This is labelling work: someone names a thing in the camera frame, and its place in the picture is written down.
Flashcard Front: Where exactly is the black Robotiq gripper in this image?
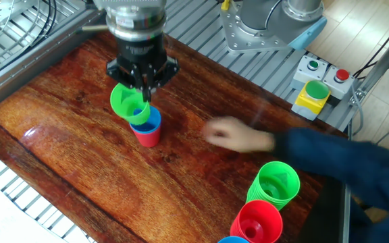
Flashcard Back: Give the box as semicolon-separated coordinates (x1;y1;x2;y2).
105;32;180;103

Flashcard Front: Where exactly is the single green plastic cup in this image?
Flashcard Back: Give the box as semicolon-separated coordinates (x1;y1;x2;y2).
109;82;151;126

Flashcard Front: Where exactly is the single blue plastic cup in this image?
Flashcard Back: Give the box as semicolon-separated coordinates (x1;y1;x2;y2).
129;105;162;134

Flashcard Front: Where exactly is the single red plastic cup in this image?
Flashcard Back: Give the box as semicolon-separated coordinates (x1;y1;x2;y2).
130;124;161;149

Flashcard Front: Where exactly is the forearm in dark blue sleeve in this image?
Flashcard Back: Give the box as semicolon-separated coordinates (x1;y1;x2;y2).
271;127;389;217

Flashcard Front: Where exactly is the stack of green cups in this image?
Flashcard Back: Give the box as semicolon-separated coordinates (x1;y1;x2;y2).
246;161;301;212

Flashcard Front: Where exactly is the stack of red cups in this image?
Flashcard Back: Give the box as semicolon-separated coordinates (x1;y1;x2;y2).
230;199;284;243

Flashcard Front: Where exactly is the stack of blue cups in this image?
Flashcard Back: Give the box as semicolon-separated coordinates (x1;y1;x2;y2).
217;236;249;243

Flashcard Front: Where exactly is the person's right hand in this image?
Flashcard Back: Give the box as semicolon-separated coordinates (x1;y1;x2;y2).
201;116;276;153

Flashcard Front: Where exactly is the grey box small green button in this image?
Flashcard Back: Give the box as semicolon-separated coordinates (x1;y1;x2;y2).
290;55;330;91

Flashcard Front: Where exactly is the yellow box with green button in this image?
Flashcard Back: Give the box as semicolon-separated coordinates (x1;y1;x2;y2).
290;80;332;122

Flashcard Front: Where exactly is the grey box with red button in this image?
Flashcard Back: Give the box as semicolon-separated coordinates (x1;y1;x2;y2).
321;65;355;101

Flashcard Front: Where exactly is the leg in dark blue trousers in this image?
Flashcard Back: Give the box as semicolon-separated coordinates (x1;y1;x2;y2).
348;198;389;243

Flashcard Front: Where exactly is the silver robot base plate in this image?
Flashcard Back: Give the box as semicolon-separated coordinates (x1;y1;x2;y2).
219;0;300;54

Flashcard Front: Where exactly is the aluminium frame post by buttons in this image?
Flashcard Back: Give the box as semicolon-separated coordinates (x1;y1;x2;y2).
348;20;389;106

